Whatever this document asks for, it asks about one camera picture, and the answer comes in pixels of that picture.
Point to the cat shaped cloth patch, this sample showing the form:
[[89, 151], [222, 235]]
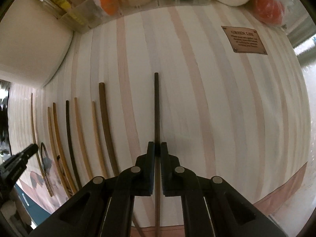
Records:
[[47, 164]]

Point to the dark brown chopstick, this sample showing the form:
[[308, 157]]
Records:
[[156, 103]]

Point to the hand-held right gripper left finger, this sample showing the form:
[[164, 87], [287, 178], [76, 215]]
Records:
[[150, 167]]

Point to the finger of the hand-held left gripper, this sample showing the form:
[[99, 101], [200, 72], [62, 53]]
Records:
[[18, 163]]

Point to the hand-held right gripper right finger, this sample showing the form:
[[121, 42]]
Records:
[[166, 170]]

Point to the striped cloth placemat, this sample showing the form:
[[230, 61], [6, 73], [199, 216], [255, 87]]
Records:
[[209, 103]]

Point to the small brown square coaster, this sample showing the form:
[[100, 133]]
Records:
[[245, 39]]

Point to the red round object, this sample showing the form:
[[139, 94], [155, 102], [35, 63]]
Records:
[[267, 7]]

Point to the yellow packets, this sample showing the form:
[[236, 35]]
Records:
[[66, 7]]

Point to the clear plastic storage box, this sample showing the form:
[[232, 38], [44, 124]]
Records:
[[138, 9]]

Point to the black glossy object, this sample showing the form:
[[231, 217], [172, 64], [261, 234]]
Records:
[[3, 116]]

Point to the row of wooden chopsticks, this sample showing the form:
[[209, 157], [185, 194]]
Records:
[[105, 128]]

